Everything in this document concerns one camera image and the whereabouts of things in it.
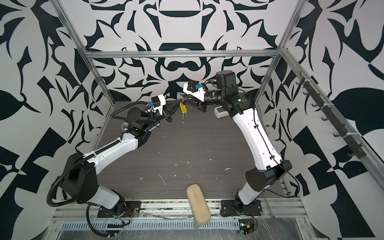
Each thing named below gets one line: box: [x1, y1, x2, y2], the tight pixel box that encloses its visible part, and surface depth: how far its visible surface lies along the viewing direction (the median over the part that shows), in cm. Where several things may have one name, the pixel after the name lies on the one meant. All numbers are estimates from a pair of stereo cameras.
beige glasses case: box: [186, 183, 211, 226], surface depth 75 cm
